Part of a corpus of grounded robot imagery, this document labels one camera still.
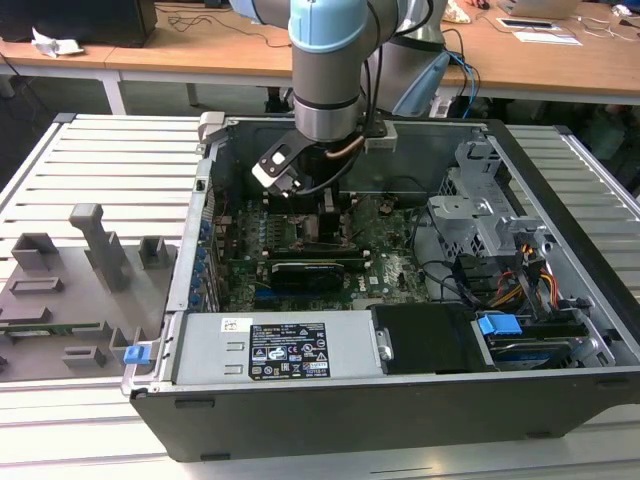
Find green motherboard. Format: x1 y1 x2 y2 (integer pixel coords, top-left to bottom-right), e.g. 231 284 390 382
212 192 432 314

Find short wooden desk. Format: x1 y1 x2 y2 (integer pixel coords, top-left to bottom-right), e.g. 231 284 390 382
0 38 126 117

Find black RAM slots bank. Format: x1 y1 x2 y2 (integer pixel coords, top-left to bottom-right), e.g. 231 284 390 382
263 192 354 214
222 245 365 271

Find black graphics card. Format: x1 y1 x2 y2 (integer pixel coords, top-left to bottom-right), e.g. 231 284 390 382
269 259 346 295

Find blue disk carrier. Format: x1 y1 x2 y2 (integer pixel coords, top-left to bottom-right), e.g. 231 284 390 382
477 312 522 347

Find silver metal drive cage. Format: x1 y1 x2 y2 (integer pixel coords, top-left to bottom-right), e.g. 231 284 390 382
427 139 551 261

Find silver laptop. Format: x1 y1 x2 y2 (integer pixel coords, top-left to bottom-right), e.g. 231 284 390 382
499 0 581 19

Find metal socket cover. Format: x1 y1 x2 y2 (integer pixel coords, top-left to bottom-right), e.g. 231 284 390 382
294 213 351 249

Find black label sticker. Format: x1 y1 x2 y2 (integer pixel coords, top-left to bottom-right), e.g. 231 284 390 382
248 322 332 380

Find blue case latch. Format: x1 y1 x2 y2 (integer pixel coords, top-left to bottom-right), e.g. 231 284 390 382
123 343 151 367

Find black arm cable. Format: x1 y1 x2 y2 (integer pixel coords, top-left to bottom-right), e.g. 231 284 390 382
362 42 387 132

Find black plastic shroud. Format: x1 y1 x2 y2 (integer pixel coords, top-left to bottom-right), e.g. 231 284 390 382
369 303 496 376

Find blue cable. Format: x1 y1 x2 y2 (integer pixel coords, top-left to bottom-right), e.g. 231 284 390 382
449 52 482 121

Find grey power supply unit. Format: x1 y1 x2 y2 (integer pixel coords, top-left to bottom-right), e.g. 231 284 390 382
172 312 384 386

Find grey case corner handle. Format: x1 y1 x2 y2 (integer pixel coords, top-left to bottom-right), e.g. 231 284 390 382
197 110 227 147

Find grey parts rack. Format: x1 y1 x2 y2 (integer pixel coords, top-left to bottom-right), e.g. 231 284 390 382
0 202 180 384

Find crumpled white paper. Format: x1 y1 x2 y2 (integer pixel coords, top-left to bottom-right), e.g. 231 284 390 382
30 27 85 59

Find white box under desk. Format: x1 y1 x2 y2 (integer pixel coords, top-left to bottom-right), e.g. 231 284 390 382
428 93 454 119

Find white paper sheets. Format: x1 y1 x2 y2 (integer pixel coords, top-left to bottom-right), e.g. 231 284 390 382
494 17 584 47

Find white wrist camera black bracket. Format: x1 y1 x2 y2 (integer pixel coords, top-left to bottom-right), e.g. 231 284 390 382
251 132 311 200

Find black monitor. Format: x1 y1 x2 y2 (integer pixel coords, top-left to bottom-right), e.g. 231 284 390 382
0 0 159 49

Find long wooden desk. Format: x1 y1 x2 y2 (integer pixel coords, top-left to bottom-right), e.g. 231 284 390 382
104 0 640 107

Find black open PC case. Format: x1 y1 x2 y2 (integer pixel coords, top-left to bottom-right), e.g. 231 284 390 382
122 110 640 464

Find coloured wire bundle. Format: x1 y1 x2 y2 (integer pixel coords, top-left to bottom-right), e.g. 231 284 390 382
492 239 560 309

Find hard disk drive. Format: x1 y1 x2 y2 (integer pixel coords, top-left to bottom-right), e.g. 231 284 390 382
487 334 576 372

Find green RAM stick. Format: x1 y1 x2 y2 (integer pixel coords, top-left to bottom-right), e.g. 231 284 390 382
0 322 101 335

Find CPU socket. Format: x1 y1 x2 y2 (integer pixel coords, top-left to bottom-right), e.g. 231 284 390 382
289 214 359 251

